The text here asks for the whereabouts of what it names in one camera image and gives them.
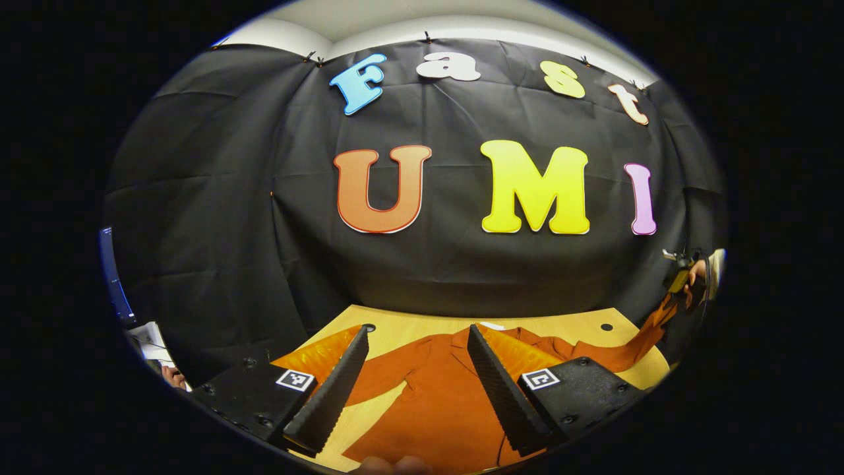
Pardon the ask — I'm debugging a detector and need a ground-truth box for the rust orange button shirt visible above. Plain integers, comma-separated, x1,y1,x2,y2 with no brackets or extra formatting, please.
343,294,680,475

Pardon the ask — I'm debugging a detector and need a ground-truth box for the white paper sheet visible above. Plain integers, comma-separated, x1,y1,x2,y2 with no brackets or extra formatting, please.
127,321,177,364

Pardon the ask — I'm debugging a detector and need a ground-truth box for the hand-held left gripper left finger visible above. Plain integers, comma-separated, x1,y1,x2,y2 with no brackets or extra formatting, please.
187,325,370,458

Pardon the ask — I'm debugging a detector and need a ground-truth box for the black backdrop cloth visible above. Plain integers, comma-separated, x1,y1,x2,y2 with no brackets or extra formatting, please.
102,30,729,390

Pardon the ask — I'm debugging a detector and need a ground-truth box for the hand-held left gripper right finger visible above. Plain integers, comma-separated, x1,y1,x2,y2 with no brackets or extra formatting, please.
466,323,647,458

